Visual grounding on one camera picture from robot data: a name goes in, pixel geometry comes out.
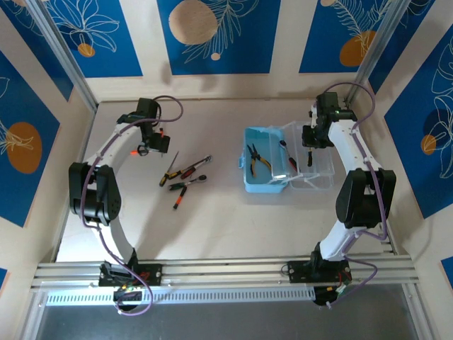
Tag white slotted cable duct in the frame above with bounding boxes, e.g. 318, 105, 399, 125
45, 285, 316, 306

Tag green black handled ratchet driver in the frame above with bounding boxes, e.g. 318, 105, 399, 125
168, 174, 208, 191

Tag yellow handled long-nose pliers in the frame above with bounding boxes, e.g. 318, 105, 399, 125
246, 142, 273, 177

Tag aluminium frame strut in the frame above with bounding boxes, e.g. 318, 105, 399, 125
19, 292, 49, 340
401, 283, 431, 340

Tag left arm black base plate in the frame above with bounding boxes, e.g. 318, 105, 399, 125
98, 261, 164, 287

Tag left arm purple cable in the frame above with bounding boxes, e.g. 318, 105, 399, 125
80, 94, 184, 317

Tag aluminium frame post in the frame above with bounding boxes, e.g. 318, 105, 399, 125
26, 0, 98, 113
343, 0, 414, 107

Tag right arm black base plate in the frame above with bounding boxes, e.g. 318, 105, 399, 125
286, 259, 354, 284

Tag clear plastic tool box tray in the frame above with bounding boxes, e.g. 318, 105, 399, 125
268, 120, 336, 191

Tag red black handled ratchet driver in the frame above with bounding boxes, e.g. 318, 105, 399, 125
180, 154, 213, 180

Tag aluminium mounting rail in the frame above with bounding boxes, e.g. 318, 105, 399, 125
30, 255, 420, 293

